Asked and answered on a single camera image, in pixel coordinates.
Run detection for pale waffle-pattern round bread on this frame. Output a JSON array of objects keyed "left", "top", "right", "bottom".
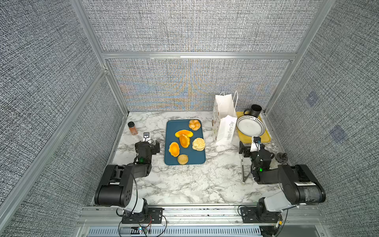
[{"left": 192, "top": 138, "right": 205, "bottom": 151}]

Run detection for small round brown bun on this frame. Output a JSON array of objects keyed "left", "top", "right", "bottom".
[{"left": 177, "top": 154, "right": 189, "bottom": 165}]

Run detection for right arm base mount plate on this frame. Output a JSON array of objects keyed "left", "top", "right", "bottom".
[{"left": 238, "top": 206, "right": 282, "bottom": 225}]

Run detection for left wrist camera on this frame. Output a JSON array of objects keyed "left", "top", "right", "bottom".
[{"left": 143, "top": 132, "right": 150, "bottom": 142}]

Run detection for spice jar with black lid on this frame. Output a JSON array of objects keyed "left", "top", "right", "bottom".
[{"left": 127, "top": 121, "right": 138, "bottom": 135}]

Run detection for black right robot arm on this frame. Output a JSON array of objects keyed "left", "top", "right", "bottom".
[{"left": 237, "top": 138, "right": 326, "bottom": 223}]

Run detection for knotted braided bread roll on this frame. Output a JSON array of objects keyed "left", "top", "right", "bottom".
[{"left": 189, "top": 119, "right": 201, "bottom": 131}]

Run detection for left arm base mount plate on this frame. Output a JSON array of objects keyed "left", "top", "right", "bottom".
[{"left": 121, "top": 207, "right": 163, "bottom": 224}]

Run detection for teal rectangular tray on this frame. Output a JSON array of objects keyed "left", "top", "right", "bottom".
[{"left": 164, "top": 119, "right": 206, "bottom": 166}]

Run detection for metal tongs with silicone tips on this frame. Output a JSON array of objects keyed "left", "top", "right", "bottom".
[{"left": 240, "top": 155, "right": 252, "bottom": 183}]

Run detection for white paper gift bag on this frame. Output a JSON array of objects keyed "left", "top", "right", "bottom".
[{"left": 211, "top": 91, "right": 238, "bottom": 146}]

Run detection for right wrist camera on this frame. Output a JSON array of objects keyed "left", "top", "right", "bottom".
[{"left": 250, "top": 136, "right": 261, "bottom": 152}]

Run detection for black mug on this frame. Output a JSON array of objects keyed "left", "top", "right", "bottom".
[{"left": 243, "top": 104, "right": 262, "bottom": 118}]

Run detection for clear jar with black lid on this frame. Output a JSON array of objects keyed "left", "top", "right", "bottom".
[{"left": 275, "top": 153, "right": 288, "bottom": 164}]

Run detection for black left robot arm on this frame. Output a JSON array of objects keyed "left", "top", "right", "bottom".
[{"left": 94, "top": 141, "right": 160, "bottom": 214}]

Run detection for aluminium front rail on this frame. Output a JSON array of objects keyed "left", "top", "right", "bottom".
[{"left": 73, "top": 203, "right": 332, "bottom": 237}]

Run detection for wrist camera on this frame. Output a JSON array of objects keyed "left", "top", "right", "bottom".
[
  {"left": 250, "top": 136, "right": 261, "bottom": 152},
  {"left": 143, "top": 132, "right": 150, "bottom": 142}
]

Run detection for white bowl with patterned rim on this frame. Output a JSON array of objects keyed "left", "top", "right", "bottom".
[{"left": 236, "top": 116, "right": 265, "bottom": 137}]

